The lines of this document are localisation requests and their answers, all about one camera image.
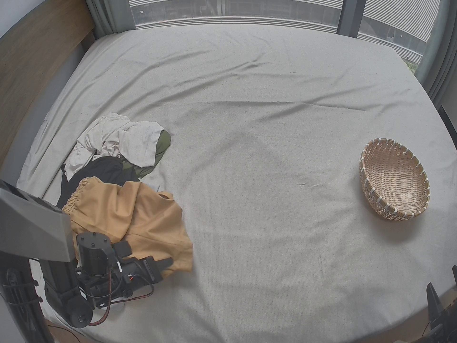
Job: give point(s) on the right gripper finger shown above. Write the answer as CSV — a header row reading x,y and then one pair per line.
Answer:
x,y
435,304
455,279

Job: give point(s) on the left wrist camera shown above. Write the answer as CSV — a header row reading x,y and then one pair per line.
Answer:
x,y
123,249

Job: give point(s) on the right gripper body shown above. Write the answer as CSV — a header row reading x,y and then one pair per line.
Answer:
x,y
444,329

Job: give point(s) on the tan shorts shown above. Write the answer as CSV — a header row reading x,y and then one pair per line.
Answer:
x,y
150,220

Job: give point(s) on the window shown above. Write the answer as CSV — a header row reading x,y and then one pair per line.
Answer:
x,y
250,9

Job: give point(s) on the white garment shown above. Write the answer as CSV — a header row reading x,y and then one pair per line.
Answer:
x,y
135,145

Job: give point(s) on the green garment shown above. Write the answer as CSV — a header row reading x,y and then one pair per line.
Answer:
x,y
162,145

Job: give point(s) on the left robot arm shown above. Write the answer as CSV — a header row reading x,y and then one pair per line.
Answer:
x,y
35,227

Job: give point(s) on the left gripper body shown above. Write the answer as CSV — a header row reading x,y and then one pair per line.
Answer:
x,y
141,272

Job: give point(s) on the grey-green curtain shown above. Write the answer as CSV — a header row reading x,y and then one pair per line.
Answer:
x,y
442,48
103,5

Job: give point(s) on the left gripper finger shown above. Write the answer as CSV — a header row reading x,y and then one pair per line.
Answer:
x,y
166,264

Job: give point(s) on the round woven basket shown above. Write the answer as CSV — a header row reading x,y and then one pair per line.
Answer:
x,y
392,170

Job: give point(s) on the black garment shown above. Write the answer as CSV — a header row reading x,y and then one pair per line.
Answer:
x,y
100,172

